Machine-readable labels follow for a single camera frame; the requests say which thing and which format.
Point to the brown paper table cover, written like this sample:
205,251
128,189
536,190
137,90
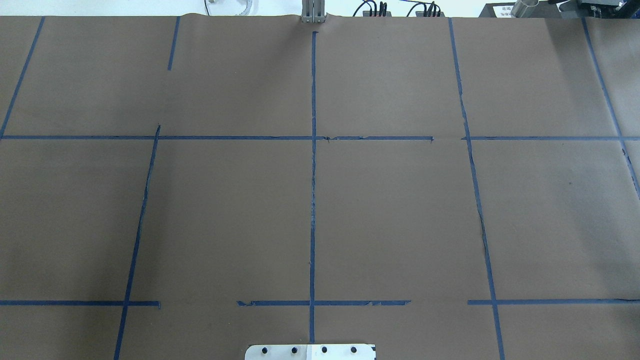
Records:
186,187

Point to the small metal cup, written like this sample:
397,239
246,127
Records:
524,8

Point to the aluminium frame post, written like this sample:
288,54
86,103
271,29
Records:
313,11

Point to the white pedestal column base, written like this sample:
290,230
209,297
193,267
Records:
332,351

